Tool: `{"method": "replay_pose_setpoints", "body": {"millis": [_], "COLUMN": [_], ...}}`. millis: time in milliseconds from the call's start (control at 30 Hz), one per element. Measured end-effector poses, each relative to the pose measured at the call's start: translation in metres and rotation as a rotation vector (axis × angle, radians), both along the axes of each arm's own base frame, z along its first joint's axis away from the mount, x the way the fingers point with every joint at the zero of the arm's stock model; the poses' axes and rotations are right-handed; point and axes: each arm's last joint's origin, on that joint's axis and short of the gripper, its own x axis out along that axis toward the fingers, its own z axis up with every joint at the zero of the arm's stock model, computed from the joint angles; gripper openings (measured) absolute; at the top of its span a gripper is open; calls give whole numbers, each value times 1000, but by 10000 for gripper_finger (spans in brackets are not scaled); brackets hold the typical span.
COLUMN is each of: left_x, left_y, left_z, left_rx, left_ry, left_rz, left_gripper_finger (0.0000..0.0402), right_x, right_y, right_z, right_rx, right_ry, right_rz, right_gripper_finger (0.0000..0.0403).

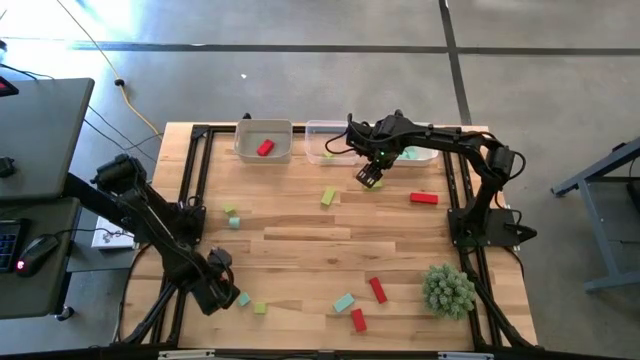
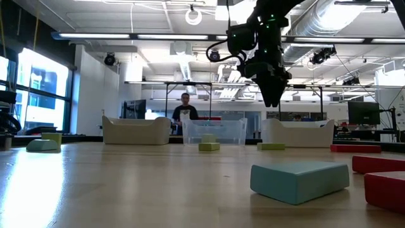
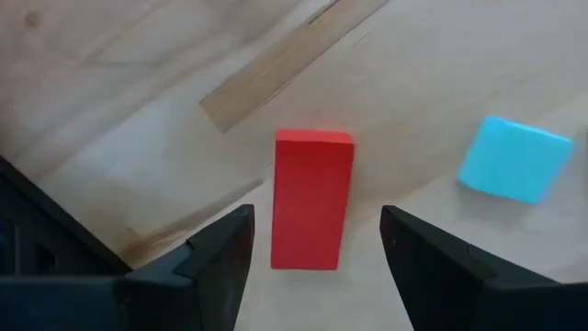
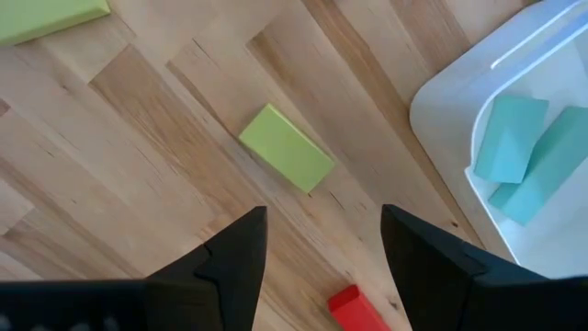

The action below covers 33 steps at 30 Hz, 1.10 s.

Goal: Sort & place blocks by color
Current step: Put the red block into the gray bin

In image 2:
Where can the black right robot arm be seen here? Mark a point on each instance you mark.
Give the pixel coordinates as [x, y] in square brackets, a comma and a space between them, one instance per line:
[269, 19]

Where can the large window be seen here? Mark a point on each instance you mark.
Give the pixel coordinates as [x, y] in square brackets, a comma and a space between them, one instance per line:
[41, 95]

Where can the black light bar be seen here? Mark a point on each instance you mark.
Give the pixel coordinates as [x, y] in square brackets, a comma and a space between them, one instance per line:
[95, 35]

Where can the silver ventilation duct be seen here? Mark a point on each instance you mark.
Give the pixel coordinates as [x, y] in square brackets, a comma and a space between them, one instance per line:
[319, 25]

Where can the black ceiling spotlight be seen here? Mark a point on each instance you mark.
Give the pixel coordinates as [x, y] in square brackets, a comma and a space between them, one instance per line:
[322, 55]
[109, 59]
[215, 56]

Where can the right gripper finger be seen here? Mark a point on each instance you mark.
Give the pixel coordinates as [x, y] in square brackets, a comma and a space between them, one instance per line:
[277, 92]
[266, 92]

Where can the long teal block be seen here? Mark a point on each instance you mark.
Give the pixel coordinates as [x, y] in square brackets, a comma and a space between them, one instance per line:
[299, 180]

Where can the small teal block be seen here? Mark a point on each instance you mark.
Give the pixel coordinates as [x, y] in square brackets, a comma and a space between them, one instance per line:
[42, 145]

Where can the black metal scaffold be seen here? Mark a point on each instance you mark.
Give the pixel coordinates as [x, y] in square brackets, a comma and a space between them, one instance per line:
[166, 101]

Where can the long green block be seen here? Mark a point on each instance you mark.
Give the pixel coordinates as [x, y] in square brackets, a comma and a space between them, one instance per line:
[271, 146]
[209, 138]

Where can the black aluminium table frame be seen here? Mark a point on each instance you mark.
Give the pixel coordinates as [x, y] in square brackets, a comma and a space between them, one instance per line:
[82, 139]

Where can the clear plastic bin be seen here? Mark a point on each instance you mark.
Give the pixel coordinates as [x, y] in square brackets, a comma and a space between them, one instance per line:
[228, 133]

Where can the person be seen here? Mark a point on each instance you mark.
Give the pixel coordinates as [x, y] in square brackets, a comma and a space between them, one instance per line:
[297, 117]
[185, 112]

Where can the long red block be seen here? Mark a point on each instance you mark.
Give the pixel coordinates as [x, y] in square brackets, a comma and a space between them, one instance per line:
[355, 148]
[378, 164]
[384, 190]

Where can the small green block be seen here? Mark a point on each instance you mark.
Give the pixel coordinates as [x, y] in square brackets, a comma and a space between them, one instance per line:
[53, 136]
[209, 146]

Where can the light grey plastic bin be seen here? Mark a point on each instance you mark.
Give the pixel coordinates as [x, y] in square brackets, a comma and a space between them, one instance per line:
[136, 131]

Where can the black computer monitor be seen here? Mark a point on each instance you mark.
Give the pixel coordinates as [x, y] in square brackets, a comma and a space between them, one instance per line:
[364, 113]
[134, 109]

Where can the white plastic bin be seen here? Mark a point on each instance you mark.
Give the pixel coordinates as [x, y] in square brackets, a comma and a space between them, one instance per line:
[297, 136]

